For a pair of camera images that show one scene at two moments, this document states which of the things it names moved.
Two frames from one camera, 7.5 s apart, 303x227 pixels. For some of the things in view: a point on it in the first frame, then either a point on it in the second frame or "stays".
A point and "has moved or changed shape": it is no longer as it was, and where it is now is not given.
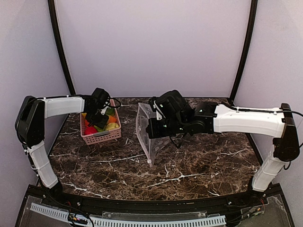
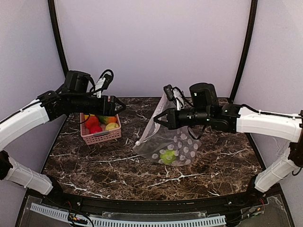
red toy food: (90, 130) has moved or changed shape
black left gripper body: (100, 120) to (111, 105)
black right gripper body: (151, 128) to (169, 118)
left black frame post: (51, 3) stays
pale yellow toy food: (111, 126) stays
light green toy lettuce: (99, 129) to (168, 156)
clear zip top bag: (145, 111) to (158, 144)
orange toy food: (112, 119) stays
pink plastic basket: (101, 137) stays
